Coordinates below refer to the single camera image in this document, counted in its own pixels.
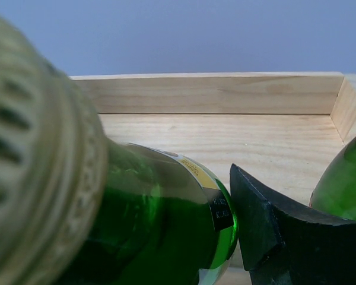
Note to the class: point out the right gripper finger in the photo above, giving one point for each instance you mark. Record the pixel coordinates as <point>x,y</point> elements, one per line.
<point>283,241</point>

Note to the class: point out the wooden three-tier shelf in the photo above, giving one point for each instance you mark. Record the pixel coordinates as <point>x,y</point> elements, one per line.
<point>282,128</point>

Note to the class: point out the green glass bottle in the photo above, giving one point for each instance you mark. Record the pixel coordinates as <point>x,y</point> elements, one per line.
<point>79,208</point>
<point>335,192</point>

